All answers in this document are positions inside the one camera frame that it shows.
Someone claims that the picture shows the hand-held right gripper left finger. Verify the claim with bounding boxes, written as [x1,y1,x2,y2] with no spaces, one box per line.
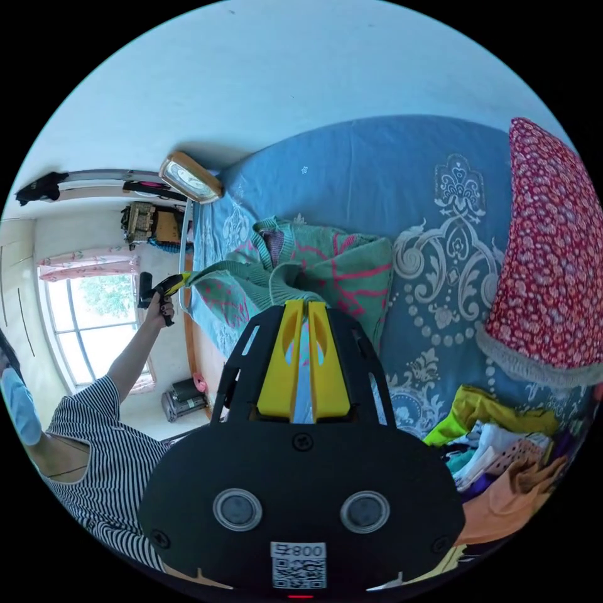
[256,301,303,423]

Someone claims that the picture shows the person's left forearm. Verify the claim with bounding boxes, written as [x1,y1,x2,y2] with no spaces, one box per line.
[106,321,164,402]

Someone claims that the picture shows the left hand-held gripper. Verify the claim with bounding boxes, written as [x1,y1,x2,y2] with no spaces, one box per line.
[146,271,193,327]

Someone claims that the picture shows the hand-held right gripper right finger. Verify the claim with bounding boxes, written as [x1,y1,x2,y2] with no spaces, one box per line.
[308,301,352,424]

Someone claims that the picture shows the red floral pillow with fringe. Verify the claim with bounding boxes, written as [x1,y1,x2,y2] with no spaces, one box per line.
[474,117,603,389]

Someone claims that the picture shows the window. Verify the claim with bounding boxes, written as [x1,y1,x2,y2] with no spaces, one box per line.
[43,273,157,396]

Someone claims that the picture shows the person's body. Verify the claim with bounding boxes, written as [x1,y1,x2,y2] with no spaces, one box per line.
[0,329,185,573]

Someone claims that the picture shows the pink curtain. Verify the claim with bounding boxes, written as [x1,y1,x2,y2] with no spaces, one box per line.
[37,251,140,285]

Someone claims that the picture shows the bed with blue printed sheet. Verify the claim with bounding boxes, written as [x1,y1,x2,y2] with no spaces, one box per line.
[178,115,595,455]

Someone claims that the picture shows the pile of clothes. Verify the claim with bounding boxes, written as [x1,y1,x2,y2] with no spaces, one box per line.
[423,384,595,573]

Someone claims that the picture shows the person's left hand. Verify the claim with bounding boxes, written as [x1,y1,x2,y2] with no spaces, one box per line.
[144,294,176,332]

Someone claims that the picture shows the blue-green wool coat pink lines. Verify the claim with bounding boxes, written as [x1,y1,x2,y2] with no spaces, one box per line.
[188,215,394,361]

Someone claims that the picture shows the cupboard with bags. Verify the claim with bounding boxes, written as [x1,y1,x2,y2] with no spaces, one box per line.
[120,201,189,249]

